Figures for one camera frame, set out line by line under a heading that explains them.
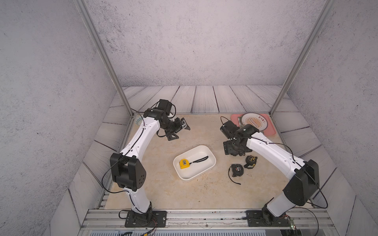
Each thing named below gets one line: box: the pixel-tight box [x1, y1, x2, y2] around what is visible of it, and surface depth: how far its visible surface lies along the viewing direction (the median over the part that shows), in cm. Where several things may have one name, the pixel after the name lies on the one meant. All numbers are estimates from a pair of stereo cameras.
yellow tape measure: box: [179, 158, 194, 170], surface depth 93 cm
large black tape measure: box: [227, 163, 244, 185], surface depth 88 cm
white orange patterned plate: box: [240, 112, 269, 131], surface depth 117 cm
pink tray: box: [230, 113, 277, 136], surface depth 113 cm
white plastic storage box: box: [172, 145, 217, 181], surface depth 93 cm
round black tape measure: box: [244, 155, 258, 169], surface depth 93 cm
